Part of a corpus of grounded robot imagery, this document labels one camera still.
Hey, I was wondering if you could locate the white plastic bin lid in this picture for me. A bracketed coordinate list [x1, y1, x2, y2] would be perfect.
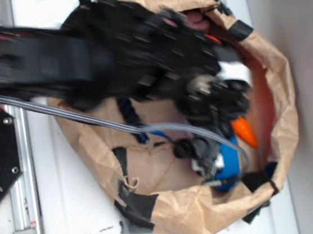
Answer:
[12, 0, 299, 234]

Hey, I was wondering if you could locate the grey braided cable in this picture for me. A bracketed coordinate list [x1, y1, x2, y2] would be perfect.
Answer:
[0, 64, 251, 203]

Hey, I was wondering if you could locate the orange toy carrot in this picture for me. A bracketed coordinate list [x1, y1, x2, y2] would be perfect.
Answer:
[231, 116, 258, 148]

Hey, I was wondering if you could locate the pink plush bunny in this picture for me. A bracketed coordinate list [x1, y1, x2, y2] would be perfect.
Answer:
[163, 9, 211, 31]

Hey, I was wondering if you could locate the aluminium rail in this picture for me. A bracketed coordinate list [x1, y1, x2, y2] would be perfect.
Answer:
[0, 0, 46, 234]

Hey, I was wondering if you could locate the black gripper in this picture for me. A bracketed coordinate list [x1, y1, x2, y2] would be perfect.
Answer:
[166, 69, 260, 175]

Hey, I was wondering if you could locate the blue sponge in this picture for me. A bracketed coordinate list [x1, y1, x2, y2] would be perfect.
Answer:
[215, 143, 241, 191]

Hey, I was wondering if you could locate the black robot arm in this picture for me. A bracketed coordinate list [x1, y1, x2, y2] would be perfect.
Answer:
[0, 0, 250, 142]

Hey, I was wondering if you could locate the dark blue rope toy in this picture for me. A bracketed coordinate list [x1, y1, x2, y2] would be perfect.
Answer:
[116, 98, 149, 144]

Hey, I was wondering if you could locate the brown paper bag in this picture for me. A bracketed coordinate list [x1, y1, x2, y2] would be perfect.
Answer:
[57, 0, 299, 234]

